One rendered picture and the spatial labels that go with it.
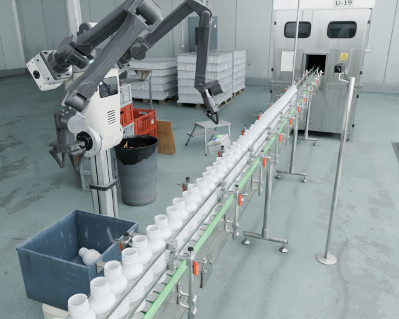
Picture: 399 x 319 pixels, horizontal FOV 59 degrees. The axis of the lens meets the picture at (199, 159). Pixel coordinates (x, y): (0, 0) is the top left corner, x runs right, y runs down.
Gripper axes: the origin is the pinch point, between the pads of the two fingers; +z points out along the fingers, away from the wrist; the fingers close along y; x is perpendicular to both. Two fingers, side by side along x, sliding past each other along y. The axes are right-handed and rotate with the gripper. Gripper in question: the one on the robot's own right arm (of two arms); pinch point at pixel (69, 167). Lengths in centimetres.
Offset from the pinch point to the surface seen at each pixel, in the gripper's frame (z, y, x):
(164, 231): 8.6, 43.6, -11.8
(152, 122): 69, -151, 310
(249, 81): 107, -221, 1043
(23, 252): 28.0, -10.7, -15.8
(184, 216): 9.6, 44.3, 0.1
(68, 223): 30.9, -14.1, 9.5
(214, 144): 12, 24, 80
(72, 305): 7, 41, -46
